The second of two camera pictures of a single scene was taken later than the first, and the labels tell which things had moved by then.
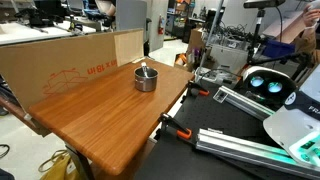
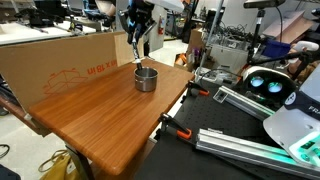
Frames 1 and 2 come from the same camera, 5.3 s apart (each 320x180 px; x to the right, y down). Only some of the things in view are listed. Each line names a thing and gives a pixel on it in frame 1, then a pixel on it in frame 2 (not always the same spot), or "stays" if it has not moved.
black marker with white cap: [144, 69] to [137, 59]
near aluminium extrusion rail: [214, 140] stays
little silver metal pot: [145, 78] stays
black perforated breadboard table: [174, 155] stays
